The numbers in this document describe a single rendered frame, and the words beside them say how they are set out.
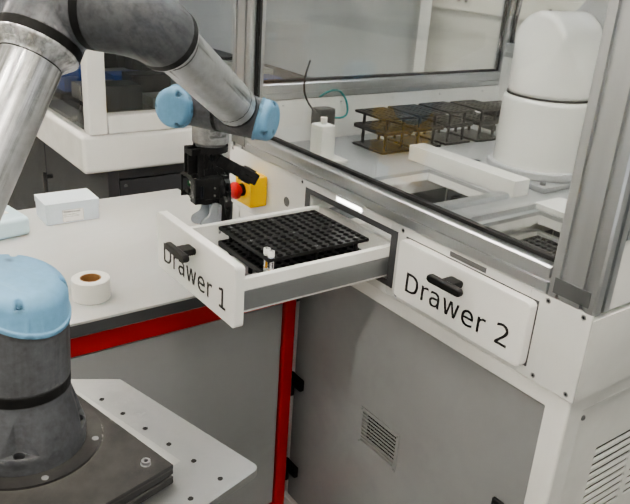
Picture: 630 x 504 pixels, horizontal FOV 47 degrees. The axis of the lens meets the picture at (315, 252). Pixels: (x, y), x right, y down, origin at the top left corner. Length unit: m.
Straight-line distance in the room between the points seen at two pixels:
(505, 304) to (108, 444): 0.61
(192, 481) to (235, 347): 0.62
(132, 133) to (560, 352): 1.32
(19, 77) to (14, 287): 0.28
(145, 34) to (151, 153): 1.10
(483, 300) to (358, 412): 0.50
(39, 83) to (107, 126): 1.01
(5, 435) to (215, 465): 0.26
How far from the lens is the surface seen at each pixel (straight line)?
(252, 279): 1.18
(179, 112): 1.34
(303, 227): 1.38
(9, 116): 0.99
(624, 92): 1.01
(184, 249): 1.24
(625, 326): 1.17
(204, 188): 1.48
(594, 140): 1.04
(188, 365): 1.51
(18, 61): 1.01
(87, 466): 0.96
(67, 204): 1.78
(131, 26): 0.98
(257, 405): 1.66
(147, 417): 1.08
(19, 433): 0.93
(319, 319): 1.60
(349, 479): 1.69
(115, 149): 2.03
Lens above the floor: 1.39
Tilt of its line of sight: 23 degrees down
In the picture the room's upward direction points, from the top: 4 degrees clockwise
